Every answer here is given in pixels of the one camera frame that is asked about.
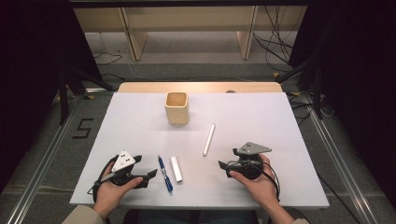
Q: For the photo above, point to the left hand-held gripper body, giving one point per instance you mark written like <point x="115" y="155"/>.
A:
<point x="124" y="161"/>

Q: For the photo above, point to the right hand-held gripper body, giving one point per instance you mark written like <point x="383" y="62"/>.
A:
<point x="251" y="148"/>

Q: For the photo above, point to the blue pen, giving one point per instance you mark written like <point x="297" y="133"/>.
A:
<point x="164" y="174"/>

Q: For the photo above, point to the white glue stick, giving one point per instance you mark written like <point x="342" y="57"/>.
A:
<point x="176" y="169"/>

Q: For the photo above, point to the slim white pen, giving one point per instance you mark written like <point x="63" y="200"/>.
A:
<point x="209" y="140"/>

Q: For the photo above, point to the wooden pen holder cup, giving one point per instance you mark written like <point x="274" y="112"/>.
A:
<point x="177" y="115"/>

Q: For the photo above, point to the person's left hand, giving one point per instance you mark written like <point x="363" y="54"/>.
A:
<point x="112" y="194"/>

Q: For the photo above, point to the person's right hand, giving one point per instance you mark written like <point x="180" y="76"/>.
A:
<point x="264" y="186"/>

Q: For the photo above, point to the white board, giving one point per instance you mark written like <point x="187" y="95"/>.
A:
<point x="249" y="118"/>

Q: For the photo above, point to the person's lap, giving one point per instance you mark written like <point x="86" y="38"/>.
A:
<point x="218" y="219"/>

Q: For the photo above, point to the black tripod stand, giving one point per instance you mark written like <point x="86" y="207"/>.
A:
<point x="63" y="99"/>

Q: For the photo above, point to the black metal stand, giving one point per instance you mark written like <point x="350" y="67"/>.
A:
<point x="317" y="93"/>

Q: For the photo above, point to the black curtain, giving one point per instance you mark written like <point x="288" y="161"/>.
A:
<point x="367" y="77"/>
<point x="25" y="77"/>

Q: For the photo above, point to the light wooden desk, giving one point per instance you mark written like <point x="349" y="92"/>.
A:
<point x="186" y="18"/>

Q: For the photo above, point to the aluminium floor rail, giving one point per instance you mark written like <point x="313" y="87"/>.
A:
<point x="37" y="177"/>
<point x="338" y="161"/>

